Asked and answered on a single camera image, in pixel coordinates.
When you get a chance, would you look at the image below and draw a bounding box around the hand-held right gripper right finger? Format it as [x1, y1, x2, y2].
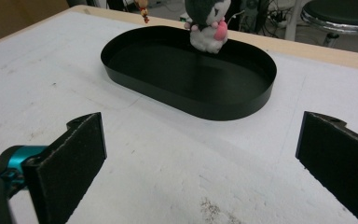
[295, 110, 358, 224]

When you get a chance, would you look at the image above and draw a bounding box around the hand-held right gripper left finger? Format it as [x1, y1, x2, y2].
[22, 111, 108, 224]

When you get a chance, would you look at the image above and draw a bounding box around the black oval tray hanger stand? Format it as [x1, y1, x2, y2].
[100, 25, 278, 122]

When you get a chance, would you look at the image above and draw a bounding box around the red strap keychain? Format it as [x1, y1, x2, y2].
[133, 0, 151, 24]

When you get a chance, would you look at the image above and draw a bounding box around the black and white plush keychain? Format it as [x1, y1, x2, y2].
[183, 0, 232, 55]

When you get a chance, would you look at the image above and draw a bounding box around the white felt mat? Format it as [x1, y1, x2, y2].
[0, 10, 358, 224]

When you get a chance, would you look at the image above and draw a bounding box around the black round stool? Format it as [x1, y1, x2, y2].
[300, 0, 358, 49]

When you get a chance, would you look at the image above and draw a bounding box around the white desk leg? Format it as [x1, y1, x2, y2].
[283, 0, 304, 42]

